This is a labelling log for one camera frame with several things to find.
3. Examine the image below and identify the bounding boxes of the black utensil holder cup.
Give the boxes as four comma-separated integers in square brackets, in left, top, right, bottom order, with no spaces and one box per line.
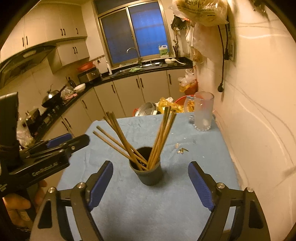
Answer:
[129,159,163,186]

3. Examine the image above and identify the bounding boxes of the upper kitchen cabinets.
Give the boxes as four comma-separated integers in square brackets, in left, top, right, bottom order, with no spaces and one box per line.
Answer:
[1,3,89,70]

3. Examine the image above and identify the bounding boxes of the kitchen faucet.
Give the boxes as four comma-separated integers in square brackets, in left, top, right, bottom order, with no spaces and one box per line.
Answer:
[126,47,144,67]

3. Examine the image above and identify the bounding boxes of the kitchen window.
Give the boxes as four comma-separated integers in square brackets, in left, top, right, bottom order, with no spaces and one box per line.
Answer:
[95,1,174,68]

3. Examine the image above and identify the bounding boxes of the person left hand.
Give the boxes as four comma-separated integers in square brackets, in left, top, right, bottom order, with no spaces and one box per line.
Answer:
[3,180,47,228]

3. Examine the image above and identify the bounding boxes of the black wok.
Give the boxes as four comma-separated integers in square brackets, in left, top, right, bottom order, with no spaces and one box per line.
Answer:
[42,85,66,108]

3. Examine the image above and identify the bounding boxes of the metal toaster box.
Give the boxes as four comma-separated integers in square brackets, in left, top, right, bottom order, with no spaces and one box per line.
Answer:
[78,67,101,84]

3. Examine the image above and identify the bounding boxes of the blue table cloth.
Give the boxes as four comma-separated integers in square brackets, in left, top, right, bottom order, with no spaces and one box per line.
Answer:
[58,113,239,240]

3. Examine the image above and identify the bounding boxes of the range hood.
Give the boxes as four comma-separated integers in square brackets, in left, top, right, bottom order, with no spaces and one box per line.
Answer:
[1,45,56,88]

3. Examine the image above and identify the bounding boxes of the small brass key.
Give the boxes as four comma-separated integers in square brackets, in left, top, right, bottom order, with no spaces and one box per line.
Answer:
[175,143,189,154]

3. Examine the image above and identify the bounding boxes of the metal pot lid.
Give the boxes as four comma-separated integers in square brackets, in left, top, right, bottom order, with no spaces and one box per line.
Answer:
[134,102,157,116]

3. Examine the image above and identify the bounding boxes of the yellow plastic bag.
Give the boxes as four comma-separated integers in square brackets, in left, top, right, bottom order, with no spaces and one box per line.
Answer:
[157,97,176,114]

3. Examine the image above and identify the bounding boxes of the glass beer mug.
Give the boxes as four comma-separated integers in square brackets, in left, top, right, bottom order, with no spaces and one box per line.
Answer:
[184,91,214,131]

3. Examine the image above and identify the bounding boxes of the red plastic basin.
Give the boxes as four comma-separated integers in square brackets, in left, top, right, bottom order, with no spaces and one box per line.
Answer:
[175,95,195,113]

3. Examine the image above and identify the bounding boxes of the green detergent bottle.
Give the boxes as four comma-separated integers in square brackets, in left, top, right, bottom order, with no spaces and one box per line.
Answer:
[159,45,170,58]

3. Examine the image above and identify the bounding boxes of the hanging plastic bags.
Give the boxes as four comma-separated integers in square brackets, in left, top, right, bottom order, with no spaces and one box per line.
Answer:
[169,0,230,63]

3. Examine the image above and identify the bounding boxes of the black power plug cable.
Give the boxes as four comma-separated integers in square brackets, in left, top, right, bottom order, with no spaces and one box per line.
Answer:
[217,24,232,93]

